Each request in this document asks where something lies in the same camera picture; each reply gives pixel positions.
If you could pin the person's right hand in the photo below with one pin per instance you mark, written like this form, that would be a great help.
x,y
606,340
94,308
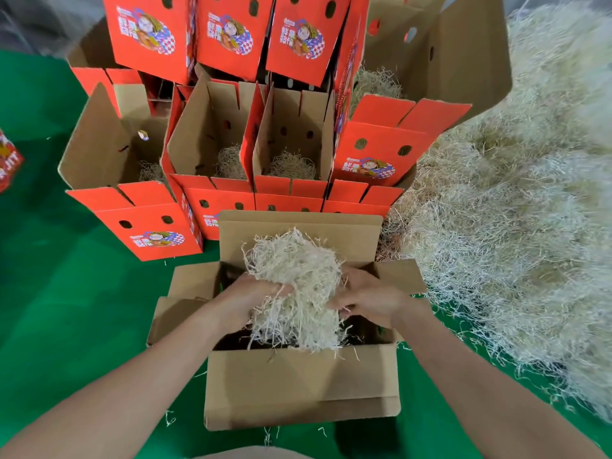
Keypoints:
x,y
371,296

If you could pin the person's left hand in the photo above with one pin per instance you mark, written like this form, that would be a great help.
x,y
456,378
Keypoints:
x,y
239,301

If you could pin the small straw filler clump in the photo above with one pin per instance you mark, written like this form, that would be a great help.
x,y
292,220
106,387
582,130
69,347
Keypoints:
x,y
375,86
150,172
292,165
229,162
296,282

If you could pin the pile of wood wool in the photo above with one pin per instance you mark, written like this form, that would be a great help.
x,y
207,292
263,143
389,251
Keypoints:
x,y
516,205

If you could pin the group of red boxes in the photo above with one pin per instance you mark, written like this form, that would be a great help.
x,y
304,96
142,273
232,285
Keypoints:
x,y
8,159

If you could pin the person's right forearm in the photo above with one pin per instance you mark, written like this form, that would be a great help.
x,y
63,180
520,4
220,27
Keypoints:
x,y
497,396

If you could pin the person's left forearm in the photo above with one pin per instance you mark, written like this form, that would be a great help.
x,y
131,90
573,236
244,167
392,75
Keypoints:
x,y
96,396

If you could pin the person's pink clothing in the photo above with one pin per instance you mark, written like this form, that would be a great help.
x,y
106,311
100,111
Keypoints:
x,y
253,453

